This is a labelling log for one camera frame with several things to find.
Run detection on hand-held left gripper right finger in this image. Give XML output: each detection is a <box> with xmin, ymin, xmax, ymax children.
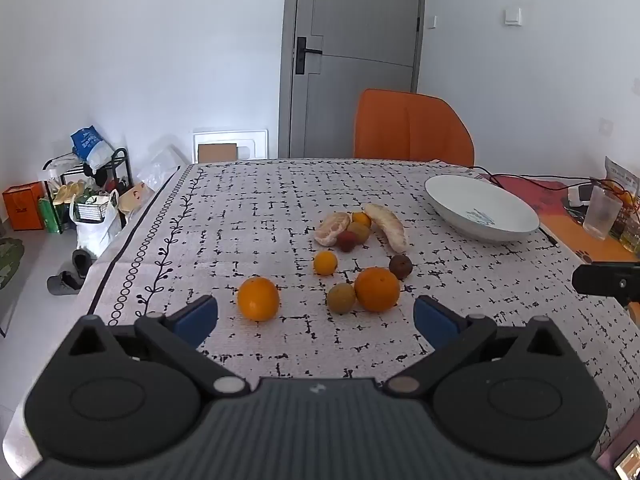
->
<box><xmin>385</xmin><ymin>295</ymin><xmax>576</xmax><ymax>399</ymax></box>

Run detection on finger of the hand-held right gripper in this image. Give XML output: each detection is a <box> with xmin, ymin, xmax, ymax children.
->
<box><xmin>572</xmin><ymin>262</ymin><xmax>640</xmax><ymax>306</ymax></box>

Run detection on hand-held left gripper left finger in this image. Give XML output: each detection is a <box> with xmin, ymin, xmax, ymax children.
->
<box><xmin>65</xmin><ymin>295</ymin><xmax>251</xmax><ymax>400</ymax></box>

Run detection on large orange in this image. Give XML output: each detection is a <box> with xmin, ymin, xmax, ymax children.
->
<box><xmin>237</xmin><ymin>276</ymin><xmax>281</xmax><ymax>323</ymax></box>
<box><xmin>354</xmin><ymin>266</ymin><xmax>402</xmax><ymax>313</ymax></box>

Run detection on white bowl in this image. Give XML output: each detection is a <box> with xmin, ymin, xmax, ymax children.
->
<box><xmin>424</xmin><ymin>175</ymin><xmax>541</xmax><ymax>244</ymax></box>

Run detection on peeled mandarin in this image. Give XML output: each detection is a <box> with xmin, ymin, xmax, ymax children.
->
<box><xmin>314</xmin><ymin>211</ymin><xmax>352</xmax><ymax>248</ymax></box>

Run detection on yellow oil bottle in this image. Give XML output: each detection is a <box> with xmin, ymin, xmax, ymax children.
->
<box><xmin>619</xmin><ymin>195</ymin><xmax>640</xmax><ymax>254</ymax></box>

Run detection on red and orange table mat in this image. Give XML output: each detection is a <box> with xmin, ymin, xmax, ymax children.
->
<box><xmin>479</xmin><ymin>174</ymin><xmax>640</xmax><ymax>264</ymax></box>

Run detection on brown passion fruit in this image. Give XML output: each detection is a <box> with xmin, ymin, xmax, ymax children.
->
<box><xmin>388</xmin><ymin>254</ymin><xmax>414</xmax><ymax>280</ymax></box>

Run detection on clear plastic cup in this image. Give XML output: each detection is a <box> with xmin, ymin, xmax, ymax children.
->
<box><xmin>582</xmin><ymin>184</ymin><xmax>623</xmax><ymax>241</ymax></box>

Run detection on white charger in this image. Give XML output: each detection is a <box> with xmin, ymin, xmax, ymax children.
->
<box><xmin>564</xmin><ymin>183</ymin><xmax>596</xmax><ymax>207</ymax></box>

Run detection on grey snack bag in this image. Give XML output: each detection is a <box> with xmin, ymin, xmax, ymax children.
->
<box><xmin>602</xmin><ymin>155</ymin><xmax>640</xmax><ymax>202</ymax></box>

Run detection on black-patterned white tablecloth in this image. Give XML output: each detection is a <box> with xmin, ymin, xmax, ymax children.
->
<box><xmin>2</xmin><ymin>157</ymin><xmax>640</xmax><ymax>471</ymax></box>

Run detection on dark slipper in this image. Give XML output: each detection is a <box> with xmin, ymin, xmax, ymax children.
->
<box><xmin>72</xmin><ymin>248</ymin><xmax>96</xmax><ymax>276</ymax></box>
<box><xmin>46</xmin><ymin>269</ymin><xmax>84</xmax><ymax>296</ymax></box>

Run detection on tan paper bag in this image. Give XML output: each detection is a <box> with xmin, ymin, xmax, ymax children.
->
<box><xmin>118</xmin><ymin>183</ymin><xmax>156</xmax><ymax>219</ymax></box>

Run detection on white shopping bag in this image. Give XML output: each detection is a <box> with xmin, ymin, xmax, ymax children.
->
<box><xmin>69</xmin><ymin>189</ymin><xmax>124</xmax><ymax>259</ymax></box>

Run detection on clear plastic bag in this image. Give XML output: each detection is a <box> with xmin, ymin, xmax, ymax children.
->
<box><xmin>136</xmin><ymin>145</ymin><xmax>185</xmax><ymax>198</ymax></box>

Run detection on black shoe rack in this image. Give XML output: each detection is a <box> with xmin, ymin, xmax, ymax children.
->
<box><xmin>42</xmin><ymin>147</ymin><xmax>134</xmax><ymax>235</ymax></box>

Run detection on brown cardboard piece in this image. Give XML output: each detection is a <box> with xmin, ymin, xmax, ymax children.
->
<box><xmin>197</xmin><ymin>143</ymin><xmax>239</xmax><ymax>163</ymax></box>

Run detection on green box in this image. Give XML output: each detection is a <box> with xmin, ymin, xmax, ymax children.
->
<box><xmin>38</xmin><ymin>195</ymin><xmax>64</xmax><ymax>235</ymax></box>

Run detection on white foam packaging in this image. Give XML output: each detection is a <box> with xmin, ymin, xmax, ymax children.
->
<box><xmin>191</xmin><ymin>129</ymin><xmax>270</xmax><ymax>165</ymax></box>

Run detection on orange chair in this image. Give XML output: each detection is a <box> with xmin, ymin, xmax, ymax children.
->
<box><xmin>353</xmin><ymin>88</ymin><xmax>476</xmax><ymax>167</ymax></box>

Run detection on green patterned floor mat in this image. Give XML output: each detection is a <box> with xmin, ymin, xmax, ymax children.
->
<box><xmin>0</xmin><ymin>237</ymin><xmax>25</xmax><ymax>291</ymax></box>

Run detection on blue and white bag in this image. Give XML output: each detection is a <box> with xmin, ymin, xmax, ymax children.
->
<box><xmin>69</xmin><ymin>125</ymin><xmax>115</xmax><ymax>171</ymax></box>

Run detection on orange box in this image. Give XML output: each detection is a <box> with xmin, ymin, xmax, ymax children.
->
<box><xmin>2</xmin><ymin>181</ymin><xmax>46</xmax><ymax>232</ymax></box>

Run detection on grey door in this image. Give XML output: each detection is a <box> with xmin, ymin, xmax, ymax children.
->
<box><xmin>277</xmin><ymin>0</ymin><xmax>426</xmax><ymax>161</ymax></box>

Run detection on red wire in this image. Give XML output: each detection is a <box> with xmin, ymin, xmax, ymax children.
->
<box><xmin>589</xmin><ymin>176</ymin><xmax>640</xmax><ymax>212</ymax></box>

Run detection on black cable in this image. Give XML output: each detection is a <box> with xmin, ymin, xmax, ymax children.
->
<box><xmin>469</xmin><ymin>165</ymin><xmax>592</xmax><ymax>192</ymax></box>

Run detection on black door handle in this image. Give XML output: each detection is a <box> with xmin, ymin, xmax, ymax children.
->
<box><xmin>295</xmin><ymin>36</ymin><xmax>323</xmax><ymax>75</ymax></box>

